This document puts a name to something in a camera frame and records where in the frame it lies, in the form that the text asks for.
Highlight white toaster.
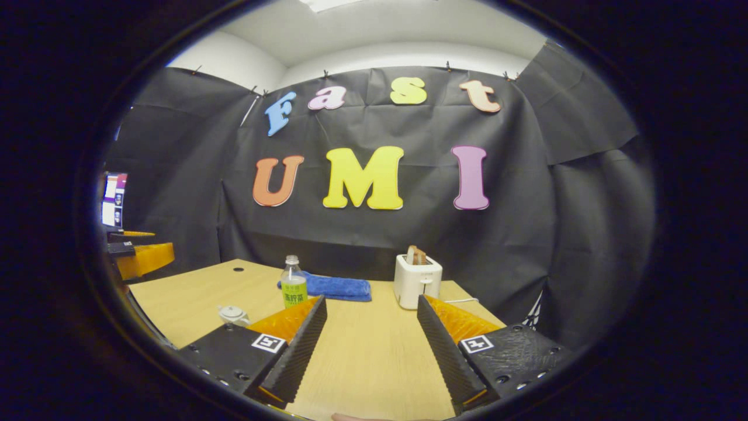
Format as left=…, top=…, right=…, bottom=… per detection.
left=393, top=253, right=443, bottom=310

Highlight blue folded towel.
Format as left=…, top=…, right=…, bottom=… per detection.
left=278, top=272, right=372, bottom=302

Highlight computer monitor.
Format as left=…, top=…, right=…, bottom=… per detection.
left=101, top=171, right=128, bottom=229

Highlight black backdrop cloth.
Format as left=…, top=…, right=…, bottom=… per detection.
left=105, top=41, right=655, bottom=351

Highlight white patterned panel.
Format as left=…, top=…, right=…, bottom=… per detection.
left=522, top=291, right=545, bottom=331

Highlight white ceramic teacup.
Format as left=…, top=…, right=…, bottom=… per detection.
left=218, top=305, right=252, bottom=328

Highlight green label water bottle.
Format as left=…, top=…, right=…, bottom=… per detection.
left=280, top=255, right=309, bottom=309

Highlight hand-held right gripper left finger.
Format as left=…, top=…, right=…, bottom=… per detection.
left=178, top=295, right=328, bottom=410

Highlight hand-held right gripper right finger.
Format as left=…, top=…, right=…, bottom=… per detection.
left=417, top=295, right=570, bottom=416

